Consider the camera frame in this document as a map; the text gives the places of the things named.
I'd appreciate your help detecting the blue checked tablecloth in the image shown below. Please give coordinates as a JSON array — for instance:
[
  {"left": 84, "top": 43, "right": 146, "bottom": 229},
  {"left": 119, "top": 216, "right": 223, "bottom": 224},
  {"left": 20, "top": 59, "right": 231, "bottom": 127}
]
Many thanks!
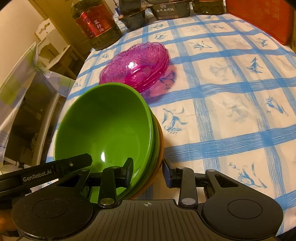
[{"left": 62, "top": 14, "right": 295, "bottom": 233}]

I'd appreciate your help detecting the lower instant meal box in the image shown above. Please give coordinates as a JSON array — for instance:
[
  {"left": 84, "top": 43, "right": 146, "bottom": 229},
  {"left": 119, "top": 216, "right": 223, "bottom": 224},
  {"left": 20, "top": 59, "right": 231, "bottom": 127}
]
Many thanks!
[{"left": 147, "top": 1, "right": 191, "bottom": 20}]

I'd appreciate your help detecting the tilted small black cup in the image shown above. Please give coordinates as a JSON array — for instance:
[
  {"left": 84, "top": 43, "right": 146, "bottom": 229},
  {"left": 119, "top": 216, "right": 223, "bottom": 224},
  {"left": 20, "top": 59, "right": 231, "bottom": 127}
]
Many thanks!
[{"left": 119, "top": 0, "right": 141, "bottom": 15}]

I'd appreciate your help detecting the green plastic bowl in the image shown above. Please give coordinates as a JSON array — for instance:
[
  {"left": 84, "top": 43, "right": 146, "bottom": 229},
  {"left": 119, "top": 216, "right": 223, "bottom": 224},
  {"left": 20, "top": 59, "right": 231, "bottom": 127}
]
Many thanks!
[
  {"left": 118, "top": 111, "right": 160, "bottom": 200},
  {"left": 54, "top": 83, "right": 154, "bottom": 199}
]

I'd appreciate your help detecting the red insulated tote bag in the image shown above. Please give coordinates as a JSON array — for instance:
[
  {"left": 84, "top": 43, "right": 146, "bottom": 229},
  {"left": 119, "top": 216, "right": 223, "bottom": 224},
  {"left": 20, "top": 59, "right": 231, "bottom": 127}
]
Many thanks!
[{"left": 226, "top": 0, "right": 294, "bottom": 45}]

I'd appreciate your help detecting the cooking oil bottle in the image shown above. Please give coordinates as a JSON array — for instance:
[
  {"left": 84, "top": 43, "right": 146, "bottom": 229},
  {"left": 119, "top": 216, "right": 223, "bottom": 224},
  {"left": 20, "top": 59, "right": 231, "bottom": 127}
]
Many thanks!
[
  {"left": 71, "top": 0, "right": 122, "bottom": 51},
  {"left": 192, "top": 0, "right": 224, "bottom": 15}
]

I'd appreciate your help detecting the large cardboard box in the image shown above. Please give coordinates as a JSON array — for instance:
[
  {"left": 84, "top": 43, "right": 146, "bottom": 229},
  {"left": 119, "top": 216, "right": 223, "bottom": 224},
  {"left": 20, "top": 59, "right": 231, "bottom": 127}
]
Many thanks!
[{"left": 292, "top": 39, "right": 296, "bottom": 53}]

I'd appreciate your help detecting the lower small black cup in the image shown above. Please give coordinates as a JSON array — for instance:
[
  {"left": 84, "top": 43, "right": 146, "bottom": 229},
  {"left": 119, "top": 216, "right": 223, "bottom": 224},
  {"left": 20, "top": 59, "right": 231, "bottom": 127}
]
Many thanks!
[{"left": 118, "top": 8, "right": 147, "bottom": 31}]

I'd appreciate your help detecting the left cooking oil bottle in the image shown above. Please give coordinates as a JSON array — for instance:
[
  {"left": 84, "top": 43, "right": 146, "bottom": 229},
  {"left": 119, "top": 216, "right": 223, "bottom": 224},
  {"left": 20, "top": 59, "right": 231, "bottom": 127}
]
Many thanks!
[{"left": 71, "top": 0, "right": 122, "bottom": 51}]

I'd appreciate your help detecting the person's left hand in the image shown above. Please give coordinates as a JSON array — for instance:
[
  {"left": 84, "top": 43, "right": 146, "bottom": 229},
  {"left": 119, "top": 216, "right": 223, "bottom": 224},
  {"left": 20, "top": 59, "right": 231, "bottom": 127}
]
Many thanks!
[{"left": 0, "top": 209, "right": 16, "bottom": 233}]

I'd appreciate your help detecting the wooden door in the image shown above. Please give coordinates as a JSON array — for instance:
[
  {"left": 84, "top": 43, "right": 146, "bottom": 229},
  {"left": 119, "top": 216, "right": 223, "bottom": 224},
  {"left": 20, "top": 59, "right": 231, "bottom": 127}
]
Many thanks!
[{"left": 29, "top": 0, "right": 92, "bottom": 55}]

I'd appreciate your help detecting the white wooden chair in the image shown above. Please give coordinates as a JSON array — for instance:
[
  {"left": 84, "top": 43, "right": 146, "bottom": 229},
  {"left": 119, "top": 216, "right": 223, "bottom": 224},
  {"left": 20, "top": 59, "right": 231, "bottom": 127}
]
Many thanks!
[{"left": 35, "top": 19, "right": 85, "bottom": 79}]

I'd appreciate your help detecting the large pink plastic plate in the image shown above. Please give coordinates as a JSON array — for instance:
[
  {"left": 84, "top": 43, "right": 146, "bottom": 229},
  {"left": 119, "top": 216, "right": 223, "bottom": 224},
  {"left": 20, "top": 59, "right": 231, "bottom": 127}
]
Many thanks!
[{"left": 99, "top": 42, "right": 170, "bottom": 93}]

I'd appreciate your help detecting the right cooking oil bottle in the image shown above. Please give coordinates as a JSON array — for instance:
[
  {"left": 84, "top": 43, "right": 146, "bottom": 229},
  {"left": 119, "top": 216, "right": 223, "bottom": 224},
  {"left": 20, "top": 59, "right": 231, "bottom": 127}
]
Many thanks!
[{"left": 192, "top": 0, "right": 224, "bottom": 15}]

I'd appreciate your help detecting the cloth covered side shelf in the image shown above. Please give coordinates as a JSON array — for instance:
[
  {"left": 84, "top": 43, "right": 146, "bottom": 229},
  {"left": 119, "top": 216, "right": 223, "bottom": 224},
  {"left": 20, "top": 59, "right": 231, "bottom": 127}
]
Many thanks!
[{"left": 1, "top": 43, "right": 75, "bottom": 174}]

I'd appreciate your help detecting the orange plastic bowl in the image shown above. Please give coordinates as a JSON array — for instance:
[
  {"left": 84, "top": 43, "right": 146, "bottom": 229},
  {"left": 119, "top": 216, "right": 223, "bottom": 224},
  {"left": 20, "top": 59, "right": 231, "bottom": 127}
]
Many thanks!
[{"left": 129, "top": 118, "right": 164, "bottom": 199}]

